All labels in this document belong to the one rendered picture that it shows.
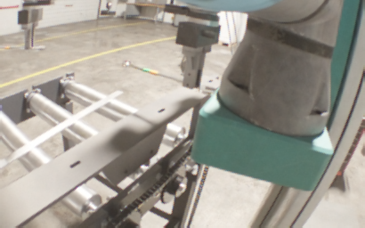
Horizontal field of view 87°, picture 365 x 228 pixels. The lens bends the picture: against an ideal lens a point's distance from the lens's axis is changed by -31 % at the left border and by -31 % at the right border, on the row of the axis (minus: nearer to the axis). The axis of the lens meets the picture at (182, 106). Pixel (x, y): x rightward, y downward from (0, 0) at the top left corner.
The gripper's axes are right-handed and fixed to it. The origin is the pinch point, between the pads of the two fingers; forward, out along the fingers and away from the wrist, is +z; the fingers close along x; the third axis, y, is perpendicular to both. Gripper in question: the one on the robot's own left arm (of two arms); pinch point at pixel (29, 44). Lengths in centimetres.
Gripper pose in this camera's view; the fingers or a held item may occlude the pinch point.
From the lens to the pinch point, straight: 96.3
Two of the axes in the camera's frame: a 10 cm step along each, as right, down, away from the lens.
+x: 1.2, 4.3, -8.9
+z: -1.5, 9.0, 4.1
